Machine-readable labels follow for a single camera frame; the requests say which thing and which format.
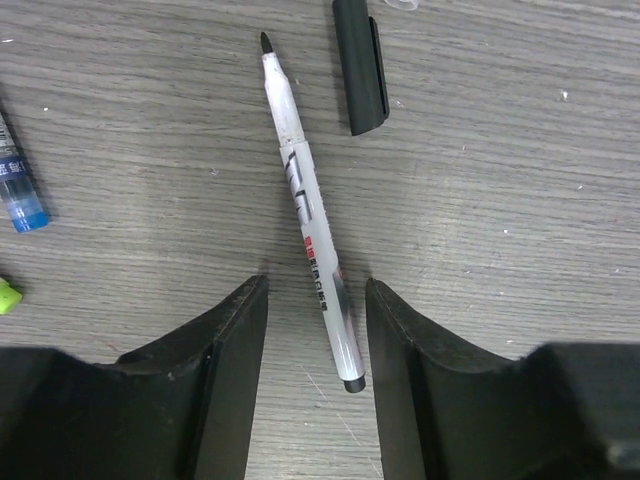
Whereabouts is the white pen green tip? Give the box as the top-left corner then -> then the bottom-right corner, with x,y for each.
0,278 -> 23,315

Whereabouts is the blue pen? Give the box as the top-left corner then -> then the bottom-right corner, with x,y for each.
1,105 -> 49,233

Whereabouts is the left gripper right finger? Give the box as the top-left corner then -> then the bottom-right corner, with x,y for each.
366,279 -> 639,479

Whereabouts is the clear pen cap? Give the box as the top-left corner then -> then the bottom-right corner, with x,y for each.
385,0 -> 421,11

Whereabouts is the black white marker pen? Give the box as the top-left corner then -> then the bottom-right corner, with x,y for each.
260,32 -> 366,393

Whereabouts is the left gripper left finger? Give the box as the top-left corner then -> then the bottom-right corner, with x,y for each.
1,275 -> 269,479

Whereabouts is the black pen cap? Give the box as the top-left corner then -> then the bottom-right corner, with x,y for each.
332,0 -> 389,136

